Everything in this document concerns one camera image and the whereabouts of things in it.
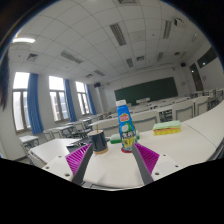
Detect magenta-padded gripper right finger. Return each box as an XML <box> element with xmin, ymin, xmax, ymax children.
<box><xmin>130</xmin><ymin>142</ymin><xmax>183</xmax><ymax>187</ymax></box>

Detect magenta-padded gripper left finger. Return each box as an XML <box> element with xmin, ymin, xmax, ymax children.
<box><xmin>41</xmin><ymin>143</ymin><xmax>95</xmax><ymax>187</ymax></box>

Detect blue drink bottle white cap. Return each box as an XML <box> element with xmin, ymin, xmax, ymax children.
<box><xmin>115</xmin><ymin>99</ymin><xmax>138</xmax><ymax>153</ymax></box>

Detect dark flat notebook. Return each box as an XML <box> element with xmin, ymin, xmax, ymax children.
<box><xmin>65</xmin><ymin>139</ymin><xmax>90</xmax><ymax>148</ymax></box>

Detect dark navy mug cork base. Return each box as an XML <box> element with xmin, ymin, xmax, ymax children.
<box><xmin>87</xmin><ymin>129</ymin><xmax>110</xmax><ymax>156</ymax></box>

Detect yellow and green sponge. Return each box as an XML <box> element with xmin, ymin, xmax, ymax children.
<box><xmin>152</xmin><ymin>120</ymin><xmax>182</xmax><ymax>137</ymax></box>

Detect white classroom desks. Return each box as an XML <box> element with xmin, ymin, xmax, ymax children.
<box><xmin>19</xmin><ymin>88</ymin><xmax>224</xmax><ymax>158</ymax></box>

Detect white classroom chairs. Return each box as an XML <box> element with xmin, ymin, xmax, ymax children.
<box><xmin>43</xmin><ymin>88</ymin><xmax>224</xmax><ymax>141</ymax></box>

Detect white lecture desk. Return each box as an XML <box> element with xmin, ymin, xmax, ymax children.
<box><xmin>135</xmin><ymin>97</ymin><xmax>151</xmax><ymax>105</ymax></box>

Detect blue curtain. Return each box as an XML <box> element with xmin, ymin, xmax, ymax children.
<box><xmin>85</xmin><ymin>83</ymin><xmax>98</xmax><ymax>115</ymax></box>
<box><xmin>64</xmin><ymin>78</ymin><xmax>78</xmax><ymax>123</ymax></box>
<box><xmin>26</xmin><ymin>73</ymin><xmax>45</xmax><ymax>135</ymax></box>

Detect large window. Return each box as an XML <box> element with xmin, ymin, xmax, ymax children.
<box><xmin>75</xmin><ymin>80</ymin><xmax>91</xmax><ymax>116</ymax></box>
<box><xmin>12</xmin><ymin>71</ymin><xmax>31</xmax><ymax>133</ymax></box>
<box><xmin>48</xmin><ymin>75</ymin><xmax>70</xmax><ymax>122</ymax></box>

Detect green chalkboard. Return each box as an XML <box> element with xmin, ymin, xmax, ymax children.
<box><xmin>113</xmin><ymin>76</ymin><xmax>179</xmax><ymax>107</ymax></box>

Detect dark brown door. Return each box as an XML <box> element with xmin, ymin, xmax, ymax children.
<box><xmin>189</xmin><ymin>63</ymin><xmax>204</xmax><ymax>92</ymax></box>

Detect ceiling lights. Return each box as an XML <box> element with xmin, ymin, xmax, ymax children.
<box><xmin>12</xmin><ymin>0</ymin><xmax>201</xmax><ymax>78</ymax></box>

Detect dark high wall window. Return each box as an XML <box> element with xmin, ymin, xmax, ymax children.
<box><xmin>196</xmin><ymin>46</ymin><xmax>218</xmax><ymax>69</ymax></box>

